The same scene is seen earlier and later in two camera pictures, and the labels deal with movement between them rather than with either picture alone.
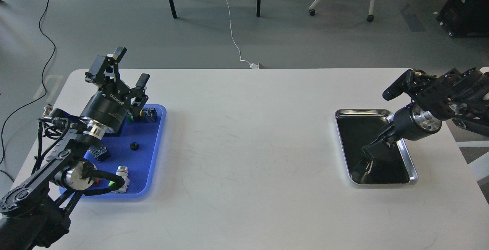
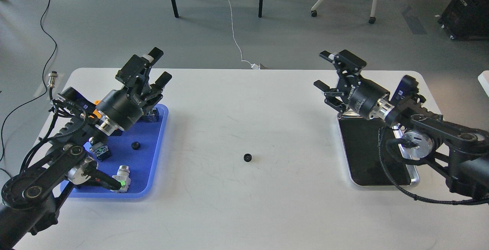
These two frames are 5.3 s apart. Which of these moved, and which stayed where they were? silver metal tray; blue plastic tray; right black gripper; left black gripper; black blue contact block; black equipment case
Moved: left black gripper; right black gripper
Stayed: black equipment case; blue plastic tray; black blue contact block; silver metal tray
